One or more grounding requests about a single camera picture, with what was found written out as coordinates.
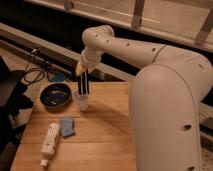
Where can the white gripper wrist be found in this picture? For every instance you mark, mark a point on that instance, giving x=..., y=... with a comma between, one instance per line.
x=88, y=61

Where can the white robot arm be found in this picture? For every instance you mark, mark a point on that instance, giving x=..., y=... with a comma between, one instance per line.
x=164, y=97

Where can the translucent plastic cup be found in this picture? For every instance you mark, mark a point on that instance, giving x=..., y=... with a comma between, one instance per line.
x=81, y=100

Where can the dark blue ceramic bowl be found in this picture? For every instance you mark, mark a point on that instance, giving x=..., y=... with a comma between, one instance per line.
x=55, y=95

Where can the blue cloth piece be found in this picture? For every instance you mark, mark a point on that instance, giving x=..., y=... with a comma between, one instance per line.
x=67, y=126

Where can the black chair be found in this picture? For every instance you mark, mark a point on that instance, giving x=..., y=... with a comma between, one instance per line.
x=12, y=99

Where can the white tube bottle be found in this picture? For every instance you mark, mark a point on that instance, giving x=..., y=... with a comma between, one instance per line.
x=49, y=144

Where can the metal window rail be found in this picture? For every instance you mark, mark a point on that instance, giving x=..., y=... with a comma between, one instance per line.
x=60, y=54

